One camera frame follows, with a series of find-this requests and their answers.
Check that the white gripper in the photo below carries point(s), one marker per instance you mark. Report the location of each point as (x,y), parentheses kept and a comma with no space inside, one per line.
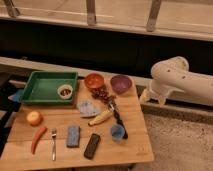
(145,96)

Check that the black eraser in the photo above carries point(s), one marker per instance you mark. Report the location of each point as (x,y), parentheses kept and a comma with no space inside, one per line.
(92,146)

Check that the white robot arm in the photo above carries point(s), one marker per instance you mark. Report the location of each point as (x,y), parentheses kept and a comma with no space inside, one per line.
(172,74)

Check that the purple bowl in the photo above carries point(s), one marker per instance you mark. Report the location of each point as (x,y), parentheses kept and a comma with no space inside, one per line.
(120,83)

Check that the orange bowl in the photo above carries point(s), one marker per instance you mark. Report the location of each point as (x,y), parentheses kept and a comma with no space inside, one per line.
(94,81)

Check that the purple grapes bunch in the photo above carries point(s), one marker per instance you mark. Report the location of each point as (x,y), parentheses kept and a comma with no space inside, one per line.
(103,95)

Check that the blue cup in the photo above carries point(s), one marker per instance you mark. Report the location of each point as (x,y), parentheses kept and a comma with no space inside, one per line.
(117,132)

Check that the blue grey cloth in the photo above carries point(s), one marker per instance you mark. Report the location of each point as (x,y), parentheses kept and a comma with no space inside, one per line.
(87,109)

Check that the blue sponge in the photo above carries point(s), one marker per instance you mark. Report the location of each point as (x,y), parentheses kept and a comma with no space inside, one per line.
(73,136)

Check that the small white cup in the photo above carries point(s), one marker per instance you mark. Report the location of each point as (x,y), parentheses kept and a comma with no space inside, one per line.
(65,91)

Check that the green tray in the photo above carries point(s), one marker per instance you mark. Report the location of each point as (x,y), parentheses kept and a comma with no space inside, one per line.
(42,88)

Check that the silver fork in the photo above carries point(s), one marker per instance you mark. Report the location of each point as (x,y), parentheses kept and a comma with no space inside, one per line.
(54,134)

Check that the orange carrot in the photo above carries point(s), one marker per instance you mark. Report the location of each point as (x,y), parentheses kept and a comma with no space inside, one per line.
(39,133)

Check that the red apple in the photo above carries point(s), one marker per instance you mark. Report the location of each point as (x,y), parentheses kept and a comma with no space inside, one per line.
(34,118)

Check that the black handled knife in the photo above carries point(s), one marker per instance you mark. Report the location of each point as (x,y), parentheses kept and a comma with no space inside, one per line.
(118,119)

